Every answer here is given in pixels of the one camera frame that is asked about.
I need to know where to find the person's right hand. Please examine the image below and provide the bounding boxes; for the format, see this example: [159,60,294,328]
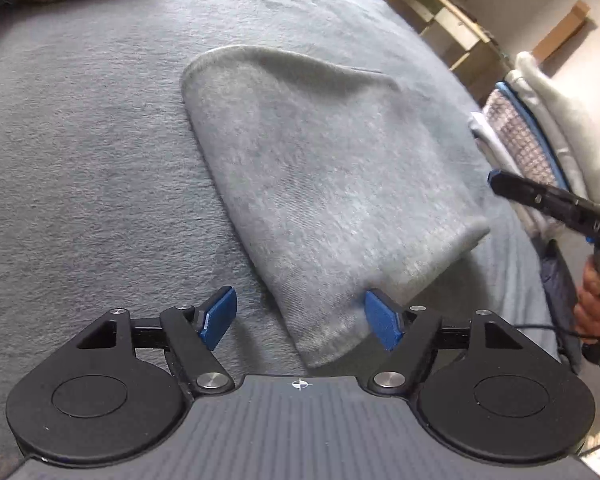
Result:
[574,255,600,346]

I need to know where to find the cardboard plank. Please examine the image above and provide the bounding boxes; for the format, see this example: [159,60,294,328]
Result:
[532,1,592,63]

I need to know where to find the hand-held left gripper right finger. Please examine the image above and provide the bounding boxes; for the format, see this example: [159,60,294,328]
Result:
[365,288,526,395]

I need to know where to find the navy folded garment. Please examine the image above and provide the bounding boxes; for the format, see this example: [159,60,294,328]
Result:
[540,240,581,361]

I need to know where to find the stack of folded clothes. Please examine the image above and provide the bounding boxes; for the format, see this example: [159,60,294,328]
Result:
[515,51,600,206]

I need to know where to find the grey fleece blanket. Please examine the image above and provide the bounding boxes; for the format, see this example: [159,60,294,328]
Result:
[0,0,566,480]

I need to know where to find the light wooden desk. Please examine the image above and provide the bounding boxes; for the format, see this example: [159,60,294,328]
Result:
[380,0,511,91]

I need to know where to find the grey sweatpants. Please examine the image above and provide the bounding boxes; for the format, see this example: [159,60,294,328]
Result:
[181,45,491,368]

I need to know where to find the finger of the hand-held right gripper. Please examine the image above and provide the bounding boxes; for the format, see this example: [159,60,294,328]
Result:
[487,169,588,233]

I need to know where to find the blue folded shirt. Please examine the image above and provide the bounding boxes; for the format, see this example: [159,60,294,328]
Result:
[495,80,571,191]

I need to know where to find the white folded garment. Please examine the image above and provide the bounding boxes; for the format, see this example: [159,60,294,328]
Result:
[469,112,556,238]

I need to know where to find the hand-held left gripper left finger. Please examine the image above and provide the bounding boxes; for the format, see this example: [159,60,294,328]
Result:
[75,286,238,395]

